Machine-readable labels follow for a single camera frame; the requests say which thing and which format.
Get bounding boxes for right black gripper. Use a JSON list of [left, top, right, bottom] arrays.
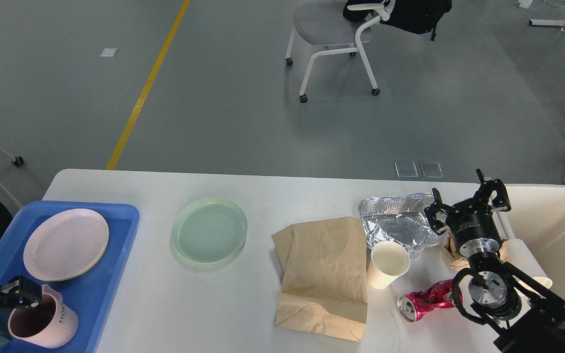
[[424, 169, 512, 258]]

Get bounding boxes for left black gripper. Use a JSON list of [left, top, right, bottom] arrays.
[[0, 276, 42, 310]]

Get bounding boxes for pink ribbed mug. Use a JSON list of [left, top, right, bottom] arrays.
[[7, 284, 79, 349]]

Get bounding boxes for green plate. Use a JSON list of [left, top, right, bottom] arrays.
[[170, 197, 248, 265]]

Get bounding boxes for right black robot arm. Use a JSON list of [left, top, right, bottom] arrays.
[[424, 170, 565, 353]]

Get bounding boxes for crumpled brown napkin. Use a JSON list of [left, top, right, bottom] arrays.
[[444, 234, 509, 271]]

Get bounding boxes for pink plate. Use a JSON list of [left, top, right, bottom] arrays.
[[23, 208, 109, 282]]

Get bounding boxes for blue plastic tray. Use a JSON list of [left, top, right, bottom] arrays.
[[0, 201, 140, 353]]

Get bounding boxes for crumpled aluminium foil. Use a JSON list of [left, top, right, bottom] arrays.
[[358, 193, 446, 259]]

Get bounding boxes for white plastic bin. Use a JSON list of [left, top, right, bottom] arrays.
[[507, 184, 565, 300]]

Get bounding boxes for white paper cup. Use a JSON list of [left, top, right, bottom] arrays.
[[367, 241, 411, 290]]

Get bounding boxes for crushed red can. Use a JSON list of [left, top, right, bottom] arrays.
[[397, 279, 455, 323]]

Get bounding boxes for brown paper bag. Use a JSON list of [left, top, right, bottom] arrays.
[[272, 217, 368, 342]]

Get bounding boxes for black backpack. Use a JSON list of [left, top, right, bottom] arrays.
[[342, 0, 453, 41]]

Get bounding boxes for grey white office chair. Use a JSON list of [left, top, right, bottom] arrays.
[[285, 0, 395, 103]]

